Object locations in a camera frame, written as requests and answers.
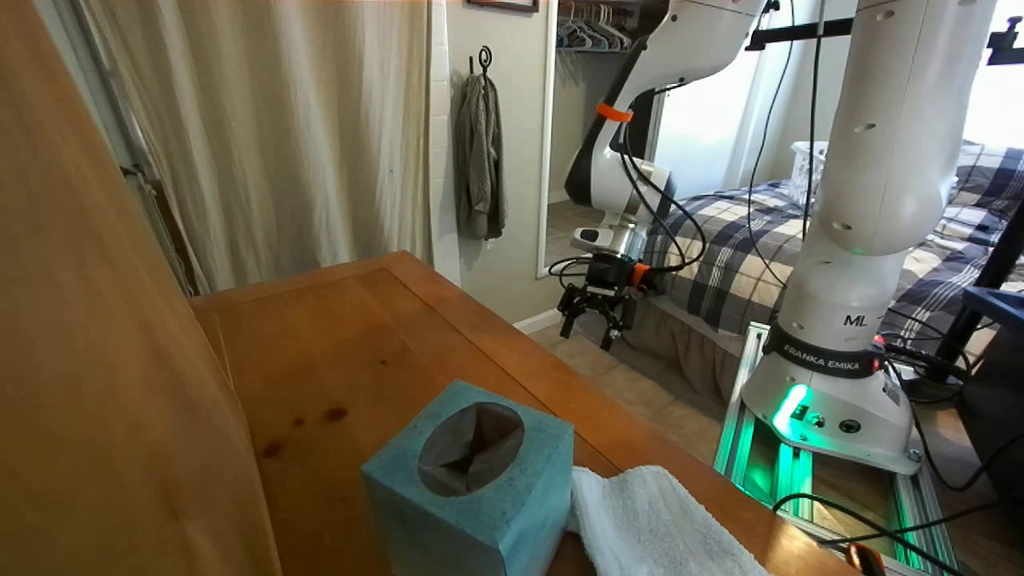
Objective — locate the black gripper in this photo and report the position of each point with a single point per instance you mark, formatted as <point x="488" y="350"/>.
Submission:
<point x="601" y="289"/>

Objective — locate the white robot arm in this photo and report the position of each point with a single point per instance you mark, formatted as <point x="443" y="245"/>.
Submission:
<point x="889" y="169"/>

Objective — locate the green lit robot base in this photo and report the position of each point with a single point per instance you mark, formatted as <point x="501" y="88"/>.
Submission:
<point x="834" y="498"/>

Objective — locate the plaid covered bed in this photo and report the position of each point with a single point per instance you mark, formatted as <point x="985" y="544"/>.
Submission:
<point x="749" y="242"/>

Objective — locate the blue tissue box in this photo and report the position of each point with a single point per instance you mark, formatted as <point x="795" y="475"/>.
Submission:
<point x="470" y="487"/>

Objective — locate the white folded cloth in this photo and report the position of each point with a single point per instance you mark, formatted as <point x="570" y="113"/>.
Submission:
<point x="645" y="522"/>

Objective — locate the grey hanging garment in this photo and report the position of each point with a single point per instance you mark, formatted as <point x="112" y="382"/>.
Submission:
<point x="482" y="197"/>

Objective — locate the white laundry basket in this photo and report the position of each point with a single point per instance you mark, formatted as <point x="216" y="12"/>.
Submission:
<point x="806" y="161"/>

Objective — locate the wooden dresser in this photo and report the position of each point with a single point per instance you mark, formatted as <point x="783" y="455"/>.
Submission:
<point x="333" y="364"/>

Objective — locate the cream window curtain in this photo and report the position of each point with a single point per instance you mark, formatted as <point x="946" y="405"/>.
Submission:
<point x="289" y="131"/>

